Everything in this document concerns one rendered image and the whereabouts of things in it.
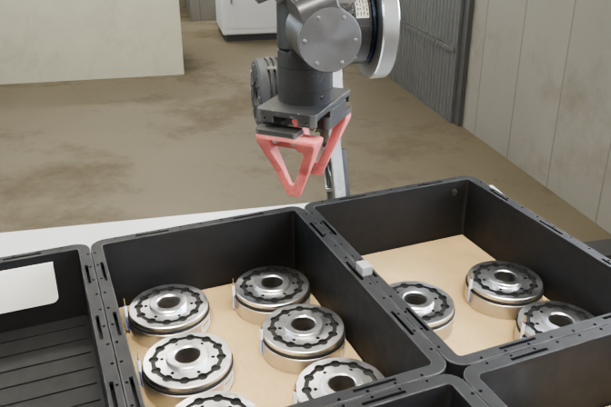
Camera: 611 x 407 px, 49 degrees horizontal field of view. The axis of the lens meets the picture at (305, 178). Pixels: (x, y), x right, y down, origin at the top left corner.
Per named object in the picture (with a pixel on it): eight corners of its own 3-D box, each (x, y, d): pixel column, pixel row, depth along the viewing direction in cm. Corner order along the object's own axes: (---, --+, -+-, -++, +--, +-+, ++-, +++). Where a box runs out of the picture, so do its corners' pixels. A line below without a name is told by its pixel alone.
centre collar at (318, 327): (277, 321, 83) (277, 316, 83) (314, 312, 85) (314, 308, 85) (292, 343, 79) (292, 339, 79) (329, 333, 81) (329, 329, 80)
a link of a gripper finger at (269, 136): (340, 183, 74) (341, 103, 70) (315, 210, 68) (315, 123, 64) (284, 173, 76) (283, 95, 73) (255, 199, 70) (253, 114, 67)
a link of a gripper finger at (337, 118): (350, 172, 77) (353, 94, 73) (327, 196, 71) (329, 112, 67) (296, 163, 79) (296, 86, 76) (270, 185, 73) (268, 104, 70)
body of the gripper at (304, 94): (350, 104, 73) (352, 37, 70) (315, 134, 65) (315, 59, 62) (296, 98, 76) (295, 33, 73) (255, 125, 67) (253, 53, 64)
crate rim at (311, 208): (300, 218, 99) (300, 203, 98) (468, 187, 110) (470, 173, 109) (452, 388, 65) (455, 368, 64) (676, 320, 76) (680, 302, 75)
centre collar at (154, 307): (146, 299, 87) (145, 295, 87) (183, 292, 89) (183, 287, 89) (153, 320, 83) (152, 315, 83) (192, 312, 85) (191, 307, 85)
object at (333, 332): (251, 317, 85) (251, 313, 84) (324, 300, 88) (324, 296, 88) (278, 365, 76) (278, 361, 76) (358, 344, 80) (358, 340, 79)
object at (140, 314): (124, 296, 89) (124, 292, 89) (198, 281, 92) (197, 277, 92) (135, 339, 80) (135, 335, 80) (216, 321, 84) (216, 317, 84)
